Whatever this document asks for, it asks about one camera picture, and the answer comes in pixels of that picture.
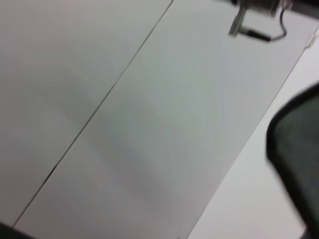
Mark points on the yellow grey towel white label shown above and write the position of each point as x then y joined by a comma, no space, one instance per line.
299,139

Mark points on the metal stand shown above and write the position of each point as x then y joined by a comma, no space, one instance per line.
236,22

